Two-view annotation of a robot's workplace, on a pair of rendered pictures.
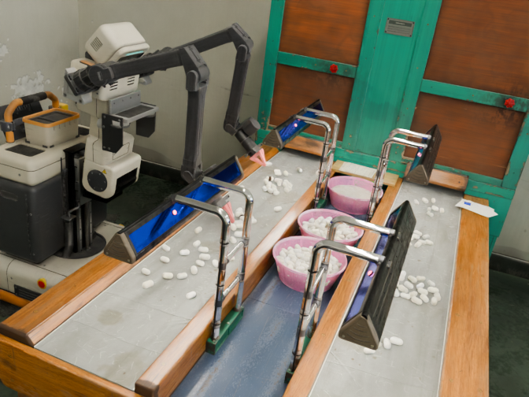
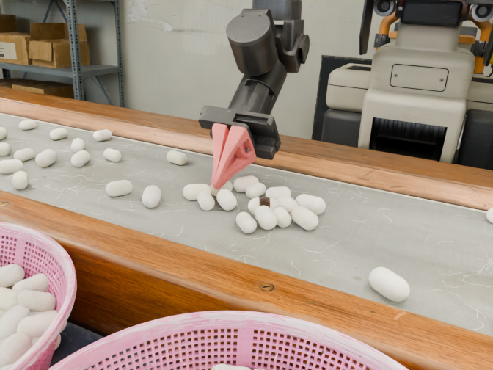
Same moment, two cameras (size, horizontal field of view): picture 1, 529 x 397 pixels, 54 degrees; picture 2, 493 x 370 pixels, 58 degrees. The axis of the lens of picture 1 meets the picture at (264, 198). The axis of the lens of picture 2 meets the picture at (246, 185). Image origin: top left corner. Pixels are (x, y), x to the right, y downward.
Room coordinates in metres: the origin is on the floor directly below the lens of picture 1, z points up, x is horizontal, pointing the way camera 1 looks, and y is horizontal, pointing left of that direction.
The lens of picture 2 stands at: (1.86, -0.40, 0.97)
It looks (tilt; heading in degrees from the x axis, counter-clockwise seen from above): 22 degrees down; 95
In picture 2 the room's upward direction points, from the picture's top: 3 degrees clockwise
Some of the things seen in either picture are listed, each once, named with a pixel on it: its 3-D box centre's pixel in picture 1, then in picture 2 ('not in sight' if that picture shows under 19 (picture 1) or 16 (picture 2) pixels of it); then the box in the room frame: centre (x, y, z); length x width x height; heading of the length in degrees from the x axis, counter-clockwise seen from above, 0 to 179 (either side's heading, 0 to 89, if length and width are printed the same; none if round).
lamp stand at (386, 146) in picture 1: (397, 185); not in sight; (2.04, -0.55, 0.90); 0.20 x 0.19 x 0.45; 161
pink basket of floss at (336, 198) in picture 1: (353, 196); not in sight; (2.27, -0.42, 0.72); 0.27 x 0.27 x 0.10
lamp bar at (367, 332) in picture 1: (387, 257); not in sight; (1.10, -0.32, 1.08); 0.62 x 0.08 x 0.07; 161
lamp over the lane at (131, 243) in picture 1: (186, 198); not in sight; (1.28, 0.21, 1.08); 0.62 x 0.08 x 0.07; 161
